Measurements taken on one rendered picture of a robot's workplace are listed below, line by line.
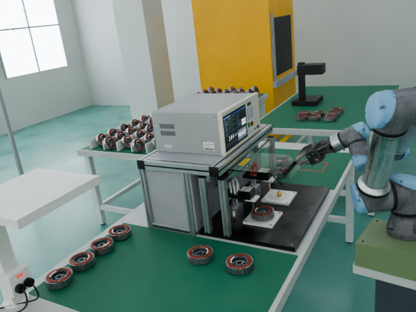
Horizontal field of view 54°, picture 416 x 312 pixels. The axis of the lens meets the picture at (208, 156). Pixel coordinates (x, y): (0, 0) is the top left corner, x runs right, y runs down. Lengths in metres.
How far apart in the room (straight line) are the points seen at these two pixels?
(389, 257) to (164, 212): 1.02
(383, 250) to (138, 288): 0.94
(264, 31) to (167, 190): 3.81
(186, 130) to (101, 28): 7.62
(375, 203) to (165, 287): 0.86
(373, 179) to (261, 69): 4.14
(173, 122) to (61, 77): 7.64
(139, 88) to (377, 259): 4.79
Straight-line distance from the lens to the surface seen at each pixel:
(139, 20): 5.81
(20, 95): 8.84
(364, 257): 1.72
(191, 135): 1.93
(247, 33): 5.58
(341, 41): 7.13
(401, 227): 1.73
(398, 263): 1.70
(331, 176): 2.55
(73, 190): 1.53
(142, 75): 5.91
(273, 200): 2.18
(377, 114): 1.36
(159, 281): 1.72
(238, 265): 1.71
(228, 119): 1.89
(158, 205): 2.04
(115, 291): 1.73
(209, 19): 5.81
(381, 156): 1.49
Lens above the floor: 1.74
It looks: 19 degrees down
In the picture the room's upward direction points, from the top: 6 degrees counter-clockwise
